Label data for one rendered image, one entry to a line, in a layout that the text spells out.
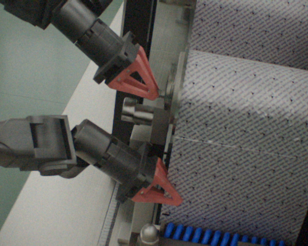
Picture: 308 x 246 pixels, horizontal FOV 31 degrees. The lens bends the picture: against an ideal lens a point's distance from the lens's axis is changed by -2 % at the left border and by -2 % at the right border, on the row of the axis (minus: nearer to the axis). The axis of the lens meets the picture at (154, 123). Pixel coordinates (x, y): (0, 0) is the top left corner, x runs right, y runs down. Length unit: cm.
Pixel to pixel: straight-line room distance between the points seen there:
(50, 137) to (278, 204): 38
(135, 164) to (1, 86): 273
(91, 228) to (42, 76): 264
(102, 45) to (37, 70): 293
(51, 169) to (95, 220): 34
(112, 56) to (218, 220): 32
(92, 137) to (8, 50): 324
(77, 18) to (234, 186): 36
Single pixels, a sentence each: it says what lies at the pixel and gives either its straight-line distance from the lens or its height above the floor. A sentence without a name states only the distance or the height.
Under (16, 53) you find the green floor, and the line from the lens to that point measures 404.
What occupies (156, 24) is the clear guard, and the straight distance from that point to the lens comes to 189.
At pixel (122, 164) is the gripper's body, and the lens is 87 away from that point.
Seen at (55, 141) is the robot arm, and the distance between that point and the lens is 84.
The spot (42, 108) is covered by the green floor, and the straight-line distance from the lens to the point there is 334.
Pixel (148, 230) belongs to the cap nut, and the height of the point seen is 107.
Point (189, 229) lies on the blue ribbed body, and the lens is 94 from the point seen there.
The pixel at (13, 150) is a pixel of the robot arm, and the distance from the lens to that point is 80.
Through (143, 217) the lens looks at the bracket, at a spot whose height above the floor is 97.
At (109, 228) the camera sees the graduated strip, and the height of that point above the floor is 90.
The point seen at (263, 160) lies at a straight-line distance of 88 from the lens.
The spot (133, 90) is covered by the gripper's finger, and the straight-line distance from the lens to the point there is 89.
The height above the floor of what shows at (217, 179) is 114.
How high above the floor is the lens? 164
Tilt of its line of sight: 30 degrees down
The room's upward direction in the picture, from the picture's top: 9 degrees clockwise
